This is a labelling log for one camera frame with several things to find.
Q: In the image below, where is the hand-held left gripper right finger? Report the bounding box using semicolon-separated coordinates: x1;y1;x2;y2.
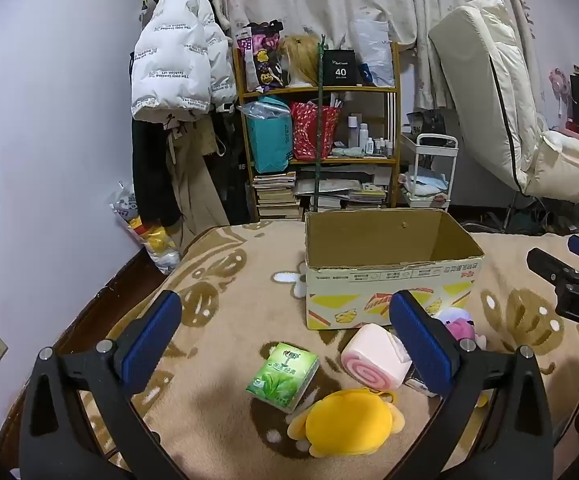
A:
388;289;555;480

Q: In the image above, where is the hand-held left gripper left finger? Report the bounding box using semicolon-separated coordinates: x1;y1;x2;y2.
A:
18;289;190;480

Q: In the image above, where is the purple plush toy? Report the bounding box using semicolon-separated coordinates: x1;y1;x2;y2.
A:
432;307;487;352

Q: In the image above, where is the pink swirl roll cushion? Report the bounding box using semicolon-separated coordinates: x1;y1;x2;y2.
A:
340;323;414;391

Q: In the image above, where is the printed cardboard box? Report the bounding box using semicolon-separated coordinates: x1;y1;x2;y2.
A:
303;208;486;331

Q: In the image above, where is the clear plastic toy packet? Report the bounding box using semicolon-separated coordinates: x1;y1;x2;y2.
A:
403;365;440;398

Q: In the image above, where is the beige patterned blanket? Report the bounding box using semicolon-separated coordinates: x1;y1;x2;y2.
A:
76;222;579;467

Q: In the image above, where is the clear bag of toys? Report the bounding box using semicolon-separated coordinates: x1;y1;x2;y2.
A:
112;182;182;275

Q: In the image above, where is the yellow plush toy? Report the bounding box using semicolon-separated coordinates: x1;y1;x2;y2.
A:
286;388;404;458

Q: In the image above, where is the green tissue pack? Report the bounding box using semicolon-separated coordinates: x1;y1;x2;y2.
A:
246;342;320;414

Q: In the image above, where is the beige hanging garment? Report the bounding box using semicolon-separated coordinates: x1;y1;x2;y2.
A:
164;117;231;251

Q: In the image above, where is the black hanging coat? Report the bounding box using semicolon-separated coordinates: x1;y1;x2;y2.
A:
130;110;182;227

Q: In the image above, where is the white trolley cart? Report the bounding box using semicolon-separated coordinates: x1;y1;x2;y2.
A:
400;132;459;211

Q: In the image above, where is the pile of papers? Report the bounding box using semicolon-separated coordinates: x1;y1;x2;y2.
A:
294;177;390;211

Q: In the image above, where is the stack of books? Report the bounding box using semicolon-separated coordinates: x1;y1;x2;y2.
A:
253;171;303;220

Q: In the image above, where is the cream folded mattress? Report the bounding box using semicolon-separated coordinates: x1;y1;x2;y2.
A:
428;0;553;196

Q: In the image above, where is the green pole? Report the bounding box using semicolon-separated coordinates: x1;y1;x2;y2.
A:
312;34;328;213

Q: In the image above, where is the row of small bottles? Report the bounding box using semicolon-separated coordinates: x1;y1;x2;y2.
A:
347;112;395;157

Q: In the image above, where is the teal shopping bag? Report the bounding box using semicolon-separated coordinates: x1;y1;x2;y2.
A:
239;97;294;175

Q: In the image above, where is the red patterned bag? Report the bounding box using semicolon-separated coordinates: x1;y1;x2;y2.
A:
290;101;343;160

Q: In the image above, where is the white plastic bag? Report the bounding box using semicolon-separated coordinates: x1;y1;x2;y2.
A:
350;19;395;87

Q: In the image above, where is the wooden shelf rack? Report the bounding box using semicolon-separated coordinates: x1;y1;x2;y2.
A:
232;42;403;221

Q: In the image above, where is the white puffer jacket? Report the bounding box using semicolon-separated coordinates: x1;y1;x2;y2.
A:
130;0;237;123

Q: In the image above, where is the black box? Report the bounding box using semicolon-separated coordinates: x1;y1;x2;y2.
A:
322;49;361;86

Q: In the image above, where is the purple cartoon print bag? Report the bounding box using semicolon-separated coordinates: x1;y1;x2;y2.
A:
236;20;285;93

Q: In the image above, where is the blonde wig on head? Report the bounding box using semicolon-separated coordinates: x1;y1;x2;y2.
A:
278;35;323;88

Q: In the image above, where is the dark wooden bed frame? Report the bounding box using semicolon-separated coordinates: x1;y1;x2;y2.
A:
0;247;170;461

